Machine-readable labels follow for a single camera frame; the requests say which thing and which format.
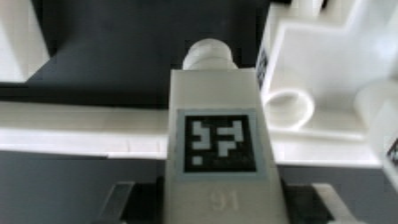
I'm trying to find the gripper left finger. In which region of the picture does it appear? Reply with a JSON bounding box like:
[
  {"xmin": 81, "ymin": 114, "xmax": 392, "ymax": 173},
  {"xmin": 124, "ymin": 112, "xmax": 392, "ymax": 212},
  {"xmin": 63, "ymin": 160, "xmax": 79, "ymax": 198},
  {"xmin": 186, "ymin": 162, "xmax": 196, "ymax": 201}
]
[{"xmin": 88, "ymin": 177, "xmax": 163, "ymax": 224}]

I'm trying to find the white chair seat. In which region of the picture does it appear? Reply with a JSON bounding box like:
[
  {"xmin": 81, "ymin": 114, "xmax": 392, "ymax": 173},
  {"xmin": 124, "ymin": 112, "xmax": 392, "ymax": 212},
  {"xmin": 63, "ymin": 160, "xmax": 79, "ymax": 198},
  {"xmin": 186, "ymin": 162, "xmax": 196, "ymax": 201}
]
[{"xmin": 257, "ymin": 0, "xmax": 398, "ymax": 139}]

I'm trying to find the white chair back frame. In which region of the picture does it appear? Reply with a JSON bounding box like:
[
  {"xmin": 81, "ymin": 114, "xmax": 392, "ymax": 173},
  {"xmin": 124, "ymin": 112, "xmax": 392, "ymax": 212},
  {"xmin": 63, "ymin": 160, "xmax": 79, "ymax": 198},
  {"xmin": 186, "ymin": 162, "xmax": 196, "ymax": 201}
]
[{"xmin": 0, "ymin": 0, "xmax": 49, "ymax": 83}]

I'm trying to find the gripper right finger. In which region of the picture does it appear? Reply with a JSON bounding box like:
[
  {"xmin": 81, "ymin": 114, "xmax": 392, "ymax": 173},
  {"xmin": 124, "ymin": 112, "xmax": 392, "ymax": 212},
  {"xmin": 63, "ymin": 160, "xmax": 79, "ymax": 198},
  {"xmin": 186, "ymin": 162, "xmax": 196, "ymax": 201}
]
[{"xmin": 282, "ymin": 183, "xmax": 362, "ymax": 224}]

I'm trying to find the white U-shaped obstacle fence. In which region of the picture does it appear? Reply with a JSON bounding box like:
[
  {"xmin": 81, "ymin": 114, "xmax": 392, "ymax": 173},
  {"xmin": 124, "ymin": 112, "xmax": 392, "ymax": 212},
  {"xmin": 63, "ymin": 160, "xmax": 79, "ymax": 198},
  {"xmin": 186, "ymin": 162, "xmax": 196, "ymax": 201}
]
[{"xmin": 0, "ymin": 99, "xmax": 383, "ymax": 168}]

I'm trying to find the white chair leg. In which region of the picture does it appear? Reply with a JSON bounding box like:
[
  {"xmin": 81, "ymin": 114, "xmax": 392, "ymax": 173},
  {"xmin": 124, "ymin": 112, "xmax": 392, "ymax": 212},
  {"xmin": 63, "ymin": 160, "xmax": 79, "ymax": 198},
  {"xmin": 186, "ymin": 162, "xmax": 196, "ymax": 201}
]
[
  {"xmin": 353, "ymin": 80, "xmax": 398, "ymax": 188},
  {"xmin": 163, "ymin": 39, "xmax": 289, "ymax": 224}
]

